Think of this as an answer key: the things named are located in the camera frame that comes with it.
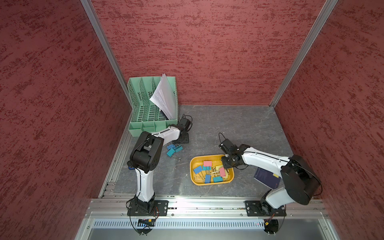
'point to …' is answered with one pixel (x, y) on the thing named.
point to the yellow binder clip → (217, 167)
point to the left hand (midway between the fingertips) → (181, 142)
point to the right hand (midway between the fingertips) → (227, 165)
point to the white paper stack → (165, 95)
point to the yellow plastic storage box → (196, 161)
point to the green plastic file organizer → (146, 116)
